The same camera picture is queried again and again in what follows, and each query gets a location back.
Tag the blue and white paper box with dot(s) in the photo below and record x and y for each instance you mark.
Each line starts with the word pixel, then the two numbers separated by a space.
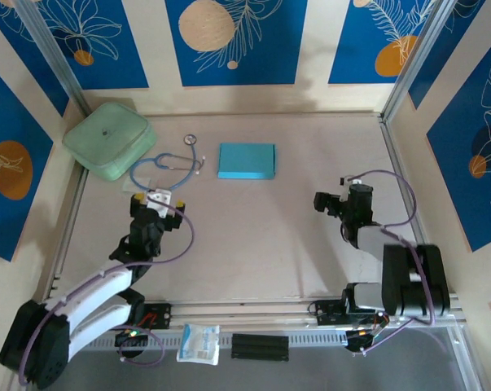
pixel 247 161

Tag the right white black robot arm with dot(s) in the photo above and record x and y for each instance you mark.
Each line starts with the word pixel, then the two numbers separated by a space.
pixel 404 269

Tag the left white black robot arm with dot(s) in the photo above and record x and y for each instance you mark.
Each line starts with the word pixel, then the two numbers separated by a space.
pixel 102 285

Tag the mint green zipper pouch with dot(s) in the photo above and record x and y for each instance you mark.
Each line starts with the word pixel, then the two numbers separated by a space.
pixel 106 138

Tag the blue stethoscope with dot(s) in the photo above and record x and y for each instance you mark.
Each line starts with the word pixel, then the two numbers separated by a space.
pixel 190 139

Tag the left black controller board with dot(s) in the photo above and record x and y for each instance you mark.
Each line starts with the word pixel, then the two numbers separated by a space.
pixel 130 345

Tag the black controller board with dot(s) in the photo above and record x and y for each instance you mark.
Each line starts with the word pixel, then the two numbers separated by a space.
pixel 357 344
pixel 130 345

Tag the white gauze packet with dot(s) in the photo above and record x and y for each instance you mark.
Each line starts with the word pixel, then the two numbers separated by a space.
pixel 198 344

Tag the right black controller board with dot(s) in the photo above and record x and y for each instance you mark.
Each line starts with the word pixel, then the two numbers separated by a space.
pixel 357 344

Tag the black ribbed block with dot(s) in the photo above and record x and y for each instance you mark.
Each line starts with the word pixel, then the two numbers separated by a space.
pixel 260 347

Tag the aluminium table side rail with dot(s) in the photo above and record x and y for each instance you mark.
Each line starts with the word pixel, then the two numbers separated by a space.
pixel 75 203
pixel 395 163

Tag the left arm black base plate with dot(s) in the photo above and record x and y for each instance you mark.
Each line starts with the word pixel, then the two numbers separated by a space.
pixel 159 315

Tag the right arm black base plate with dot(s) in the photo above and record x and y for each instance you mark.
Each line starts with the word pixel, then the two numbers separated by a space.
pixel 326 311

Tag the long aluminium mounting rail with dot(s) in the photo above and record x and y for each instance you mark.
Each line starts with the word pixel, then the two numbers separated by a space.
pixel 245 315

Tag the aluminium frame post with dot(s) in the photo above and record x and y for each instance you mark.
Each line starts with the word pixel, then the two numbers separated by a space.
pixel 420 53
pixel 49 53

